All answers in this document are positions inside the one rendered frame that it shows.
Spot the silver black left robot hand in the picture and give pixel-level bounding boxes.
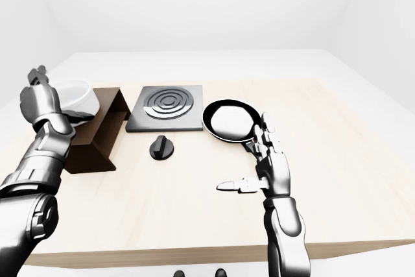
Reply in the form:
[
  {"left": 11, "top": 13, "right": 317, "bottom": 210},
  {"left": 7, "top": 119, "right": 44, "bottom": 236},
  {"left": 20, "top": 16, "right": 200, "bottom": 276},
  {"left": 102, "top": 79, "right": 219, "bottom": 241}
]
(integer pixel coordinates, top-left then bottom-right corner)
[{"left": 19, "top": 64, "right": 97, "bottom": 128}]

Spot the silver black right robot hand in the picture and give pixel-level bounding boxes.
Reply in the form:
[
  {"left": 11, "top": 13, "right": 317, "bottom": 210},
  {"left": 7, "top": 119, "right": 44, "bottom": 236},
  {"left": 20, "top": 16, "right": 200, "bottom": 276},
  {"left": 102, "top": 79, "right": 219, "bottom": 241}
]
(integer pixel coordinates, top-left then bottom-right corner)
[{"left": 215, "top": 112, "right": 292, "bottom": 199}]

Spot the white bowl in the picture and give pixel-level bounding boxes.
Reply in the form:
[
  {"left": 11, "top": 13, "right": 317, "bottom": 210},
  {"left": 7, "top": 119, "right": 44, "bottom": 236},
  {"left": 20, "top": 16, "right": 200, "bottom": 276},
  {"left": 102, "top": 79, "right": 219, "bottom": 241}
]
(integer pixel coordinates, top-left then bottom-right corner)
[{"left": 48, "top": 78, "right": 100, "bottom": 123}]

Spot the brown wooden cabinet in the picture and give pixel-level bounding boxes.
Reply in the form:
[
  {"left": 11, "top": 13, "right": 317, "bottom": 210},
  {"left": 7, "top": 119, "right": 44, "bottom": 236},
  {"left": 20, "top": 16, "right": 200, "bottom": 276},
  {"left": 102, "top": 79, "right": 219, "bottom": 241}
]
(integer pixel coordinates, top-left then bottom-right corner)
[{"left": 63, "top": 86, "right": 132, "bottom": 175}]

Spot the black frying pan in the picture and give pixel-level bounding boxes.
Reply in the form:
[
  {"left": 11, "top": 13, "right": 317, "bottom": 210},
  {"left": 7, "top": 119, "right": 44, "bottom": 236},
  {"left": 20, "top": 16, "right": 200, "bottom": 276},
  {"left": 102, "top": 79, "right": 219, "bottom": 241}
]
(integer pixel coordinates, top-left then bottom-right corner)
[{"left": 201, "top": 99, "right": 262, "bottom": 147}]

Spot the round black knob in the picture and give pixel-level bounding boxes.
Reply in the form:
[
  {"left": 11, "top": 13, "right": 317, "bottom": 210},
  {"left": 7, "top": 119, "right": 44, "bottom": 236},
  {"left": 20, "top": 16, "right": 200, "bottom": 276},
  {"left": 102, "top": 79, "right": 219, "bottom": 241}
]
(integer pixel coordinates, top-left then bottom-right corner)
[{"left": 148, "top": 134, "right": 175, "bottom": 162}]

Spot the flat dark stove plate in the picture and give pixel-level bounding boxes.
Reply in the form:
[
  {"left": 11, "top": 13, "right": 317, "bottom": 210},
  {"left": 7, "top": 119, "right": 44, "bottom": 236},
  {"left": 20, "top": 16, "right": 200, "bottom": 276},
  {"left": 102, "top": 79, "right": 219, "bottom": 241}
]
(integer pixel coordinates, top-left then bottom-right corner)
[{"left": 125, "top": 84, "right": 204, "bottom": 134}]

